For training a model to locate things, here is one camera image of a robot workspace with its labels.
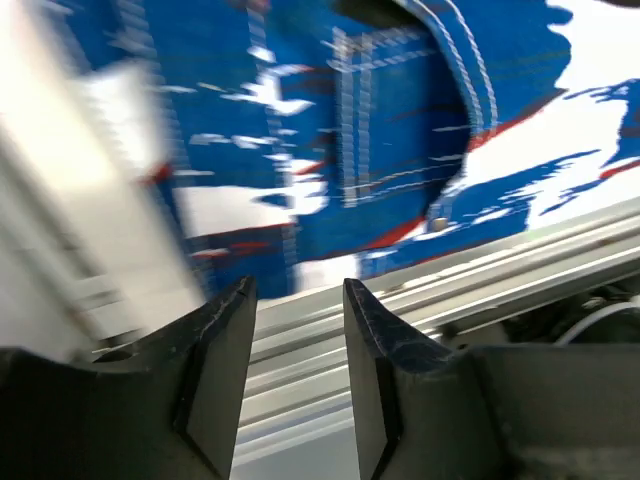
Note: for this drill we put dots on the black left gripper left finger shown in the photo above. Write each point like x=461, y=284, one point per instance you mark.
x=165, y=406

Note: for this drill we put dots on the blue white patterned trousers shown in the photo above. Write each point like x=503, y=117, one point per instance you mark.
x=303, y=142

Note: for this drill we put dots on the aluminium rail frame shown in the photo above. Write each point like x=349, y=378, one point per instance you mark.
x=89, y=264

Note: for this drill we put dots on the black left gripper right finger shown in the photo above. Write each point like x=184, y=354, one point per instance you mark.
x=557, y=399

